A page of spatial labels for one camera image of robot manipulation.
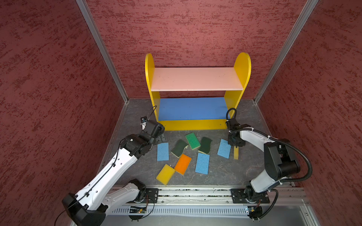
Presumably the blue sponge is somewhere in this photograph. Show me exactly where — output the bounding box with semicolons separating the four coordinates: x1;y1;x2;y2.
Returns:
195;153;210;175
157;143;169;162
217;139;231;159

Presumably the bright green yellow sponge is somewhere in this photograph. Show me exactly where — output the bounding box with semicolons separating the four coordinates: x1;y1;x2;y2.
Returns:
185;132;201;150

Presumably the orange sponge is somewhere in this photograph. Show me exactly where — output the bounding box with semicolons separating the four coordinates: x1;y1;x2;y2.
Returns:
174;154;192;175

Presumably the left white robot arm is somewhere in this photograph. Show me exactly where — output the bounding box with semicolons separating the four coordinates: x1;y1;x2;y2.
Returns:
62;120;165;226

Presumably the thin black left cable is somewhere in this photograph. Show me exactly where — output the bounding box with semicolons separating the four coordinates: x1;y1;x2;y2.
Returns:
53;105;158;226

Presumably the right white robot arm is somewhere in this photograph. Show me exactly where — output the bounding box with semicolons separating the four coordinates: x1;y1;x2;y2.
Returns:
226;118;300;203

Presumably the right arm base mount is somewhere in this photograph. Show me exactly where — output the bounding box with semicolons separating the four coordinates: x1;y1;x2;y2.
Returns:
230;187;270;204

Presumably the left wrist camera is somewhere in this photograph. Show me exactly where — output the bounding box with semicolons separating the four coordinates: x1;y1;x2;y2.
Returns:
140;116;148;130

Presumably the left aluminium corner post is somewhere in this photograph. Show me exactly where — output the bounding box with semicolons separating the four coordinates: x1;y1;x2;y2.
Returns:
76;0;129;104

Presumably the aluminium corner post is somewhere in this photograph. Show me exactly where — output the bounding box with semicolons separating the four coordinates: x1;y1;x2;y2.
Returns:
76;0;129;104
254;0;319;105

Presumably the yellow wooden two-tier shelf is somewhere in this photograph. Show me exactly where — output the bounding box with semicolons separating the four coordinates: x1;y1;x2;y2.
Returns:
145;52;252;131

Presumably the dark green wavy sponge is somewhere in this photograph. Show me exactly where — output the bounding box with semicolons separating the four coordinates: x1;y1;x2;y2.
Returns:
198;137;212;154
171;139;188;158

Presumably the perforated metal vent strip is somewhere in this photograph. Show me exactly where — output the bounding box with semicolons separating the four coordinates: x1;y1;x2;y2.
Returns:
110;206;249;217

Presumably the dark green wavy sponge left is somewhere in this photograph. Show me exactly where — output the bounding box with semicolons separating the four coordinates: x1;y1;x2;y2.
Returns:
171;139;188;158

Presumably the right aluminium corner post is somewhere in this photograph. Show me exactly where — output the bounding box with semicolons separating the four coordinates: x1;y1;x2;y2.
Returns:
254;0;319;105

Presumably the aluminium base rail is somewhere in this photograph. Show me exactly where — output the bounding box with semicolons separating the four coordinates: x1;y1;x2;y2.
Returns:
81;185;307;207

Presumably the yellow sponge front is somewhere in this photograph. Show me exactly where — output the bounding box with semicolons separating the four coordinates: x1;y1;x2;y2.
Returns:
156;164;175;186

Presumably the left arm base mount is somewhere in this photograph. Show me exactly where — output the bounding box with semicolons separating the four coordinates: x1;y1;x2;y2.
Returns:
133;188;159;203

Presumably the black corrugated cable conduit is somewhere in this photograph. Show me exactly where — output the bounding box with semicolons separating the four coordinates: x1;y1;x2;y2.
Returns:
225;107;313;183

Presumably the dark green wavy sponge right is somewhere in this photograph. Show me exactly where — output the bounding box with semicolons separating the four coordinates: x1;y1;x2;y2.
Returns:
198;137;212;154

